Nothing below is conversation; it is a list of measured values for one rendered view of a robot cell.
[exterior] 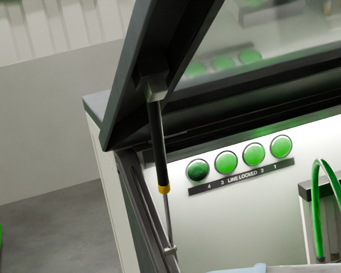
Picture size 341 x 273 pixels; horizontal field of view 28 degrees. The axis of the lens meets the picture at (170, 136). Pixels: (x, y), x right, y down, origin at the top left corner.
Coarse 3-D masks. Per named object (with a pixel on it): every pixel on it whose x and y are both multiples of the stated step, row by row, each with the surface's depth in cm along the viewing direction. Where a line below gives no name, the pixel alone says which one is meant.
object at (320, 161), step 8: (320, 160) 115; (312, 168) 123; (328, 168) 110; (312, 176) 125; (328, 176) 109; (336, 176) 109; (312, 184) 127; (336, 184) 107; (312, 192) 129; (336, 192) 105; (312, 200) 131; (312, 208) 132; (320, 224) 134; (320, 232) 134; (320, 240) 135; (320, 248) 136; (320, 256) 136
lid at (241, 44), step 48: (144, 0) 67; (192, 0) 75; (240, 0) 76; (288, 0) 81; (336, 0) 87; (144, 48) 87; (192, 48) 82; (240, 48) 94; (288, 48) 103; (336, 48) 112; (144, 96) 111; (192, 96) 114; (240, 96) 118; (288, 96) 132
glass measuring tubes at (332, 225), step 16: (320, 176) 141; (304, 192) 138; (320, 192) 138; (304, 208) 141; (320, 208) 142; (336, 208) 143; (304, 224) 142; (336, 224) 144; (336, 240) 143; (336, 256) 144
